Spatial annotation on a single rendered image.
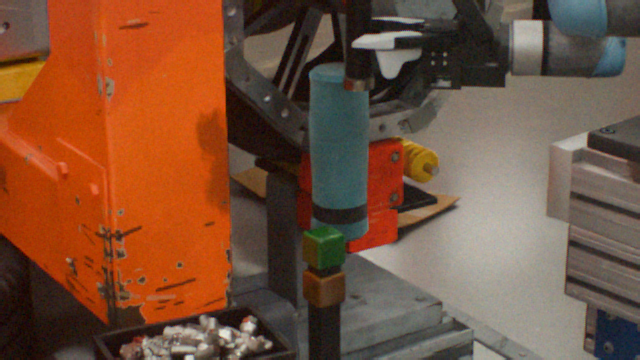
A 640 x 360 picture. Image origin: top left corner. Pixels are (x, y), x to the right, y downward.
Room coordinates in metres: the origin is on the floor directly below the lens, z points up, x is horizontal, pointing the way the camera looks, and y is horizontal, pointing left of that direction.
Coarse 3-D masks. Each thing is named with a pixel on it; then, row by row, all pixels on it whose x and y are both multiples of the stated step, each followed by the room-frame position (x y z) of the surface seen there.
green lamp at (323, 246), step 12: (312, 228) 1.48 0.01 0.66; (324, 228) 1.48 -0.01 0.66; (312, 240) 1.45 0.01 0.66; (324, 240) 1.44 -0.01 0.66; (336, 240) 1.45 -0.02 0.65; (312, 252) 1.45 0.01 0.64; (324, 252) 1.44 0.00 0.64; (336, 252) 1.45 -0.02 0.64; (312, 264) 1.45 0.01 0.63; (324, 264) 1.44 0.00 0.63; (336, 264) 1.45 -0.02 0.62
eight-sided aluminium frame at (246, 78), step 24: (240, 0) 1.91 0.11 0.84; (480, 0) 2.17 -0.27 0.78; (240, 24) 1.91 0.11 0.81; (240, 48) 1.90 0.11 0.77; (240, 72) 1.90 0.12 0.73; (240, 96) 1.96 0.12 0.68; (264, 96) 1.95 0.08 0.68; (408, 96) 2.13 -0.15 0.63; (432, 96) 2.11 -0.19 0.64; (264, 120) 1.99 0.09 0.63; (288, 120) 1.95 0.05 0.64; (384, 120) 2.05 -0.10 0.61; (408, 120) 2.08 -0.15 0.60; (432, 120) 2.10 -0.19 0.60
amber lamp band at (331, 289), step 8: (304, 272) 1.47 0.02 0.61; (304, 280) 1.47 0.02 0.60; (312, 280) 1.45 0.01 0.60; (320, 280) 1.44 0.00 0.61; (328, 280) 1.45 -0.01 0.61; (336, 280) 1.45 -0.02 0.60; (344, 280) 1.46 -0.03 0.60; (304, 288) 1.47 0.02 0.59; (312, 288) 1.45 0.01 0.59; (320, 288) 1.44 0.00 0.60; (328, 288) 1.45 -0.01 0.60; (336, 288) 1.45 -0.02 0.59; (344, 288) 1.46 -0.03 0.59; (304, 296) 1.47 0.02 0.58; (312, 296) 1.45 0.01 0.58; (320, 296) 1.44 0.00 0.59; (328, 296) 1.45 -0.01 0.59; (336, 296) 1.45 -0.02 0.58; (344, 296) 1.46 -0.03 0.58; (320, 304) 1.44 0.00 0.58; (328, 304) 1.45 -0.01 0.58
